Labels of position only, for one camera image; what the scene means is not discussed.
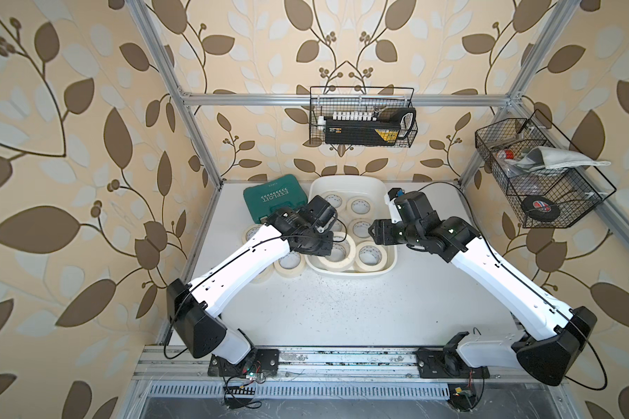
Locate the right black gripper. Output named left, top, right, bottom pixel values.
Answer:
left=369, top=217, right=423, bottom=248

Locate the masking tape roll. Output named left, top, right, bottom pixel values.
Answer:
left=274, top=251, right=306, bottom=279
left=323, top=192, right=347, bottom=212
left=349, top=218, right=373, bottom=244
left=346, top=196, right=375, bottom=218
left=354, top=241, right=388, bottom=272
left=241, top=225, right=263, bottom=243
left=314, top=231, right=356, bottom=272
left=251, top=265, right=274, bottom=285

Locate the white plastic storage tray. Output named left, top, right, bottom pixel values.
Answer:
left=306, top=176, right=401, bottom=279

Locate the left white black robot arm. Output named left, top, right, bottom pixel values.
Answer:
left=167, top=196, right=338, bottom=365

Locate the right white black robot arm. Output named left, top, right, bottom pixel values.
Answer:
left=369, top=188, right=598, bottom=386

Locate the black yellow box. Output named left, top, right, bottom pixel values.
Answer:
left=321, top=108, right=417, bottom=147

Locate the black tape roll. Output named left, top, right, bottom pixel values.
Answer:
left=521, top=196, right=561, bottom=223

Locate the green tool case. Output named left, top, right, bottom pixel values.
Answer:
left=243, top=175, right=308, bottom=223

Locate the white cloth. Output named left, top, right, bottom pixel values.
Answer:
left=515, top=147, right=611, bottom=171

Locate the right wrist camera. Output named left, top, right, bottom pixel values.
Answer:
left=387, top=188, right=405, bottom=202

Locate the black wire basket back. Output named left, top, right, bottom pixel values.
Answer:
left=305, top=85, right=419, bottom=148

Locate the black wire basket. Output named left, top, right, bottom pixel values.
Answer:
left=475, top=109, right=617, bottom=229
left=305, top=85, right=419, bottom=148

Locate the black wire basket right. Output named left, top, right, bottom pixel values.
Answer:
left=475, top=109, right=617, bottom=229

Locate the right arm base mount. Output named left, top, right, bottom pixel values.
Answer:
left=415, top=348, right=490, bottom=380

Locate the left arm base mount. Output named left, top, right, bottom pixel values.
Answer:
left=207, top=348, right=280, bottom=378

